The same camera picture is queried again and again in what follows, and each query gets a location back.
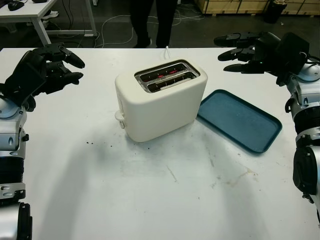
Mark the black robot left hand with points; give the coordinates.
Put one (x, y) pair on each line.
(57, 75)

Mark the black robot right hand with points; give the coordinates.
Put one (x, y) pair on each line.
(266, 50)

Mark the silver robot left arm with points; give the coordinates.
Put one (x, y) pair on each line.
(10, 125)

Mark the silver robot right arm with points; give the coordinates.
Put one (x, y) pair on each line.
(310, 75)

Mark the person in dark clothes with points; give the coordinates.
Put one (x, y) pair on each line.
(140, 25)

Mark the cream white two-slot toaster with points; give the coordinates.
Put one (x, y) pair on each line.
(165, 115)

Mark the black trash bin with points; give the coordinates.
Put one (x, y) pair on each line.
(273, 12)

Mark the stacked wooden crates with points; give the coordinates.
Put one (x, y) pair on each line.
(237, 6)

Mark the white sneaker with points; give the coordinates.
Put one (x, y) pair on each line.
(52, 14)

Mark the white office desk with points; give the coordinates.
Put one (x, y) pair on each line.
(27, 11)

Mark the teal plastic tray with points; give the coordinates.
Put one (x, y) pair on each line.
(237, 120)

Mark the black device on desk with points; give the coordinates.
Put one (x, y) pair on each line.
(38, 1)

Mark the black computer mouse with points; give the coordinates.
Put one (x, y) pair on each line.
(15, 6)

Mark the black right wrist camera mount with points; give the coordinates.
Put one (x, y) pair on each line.
(292, 52)

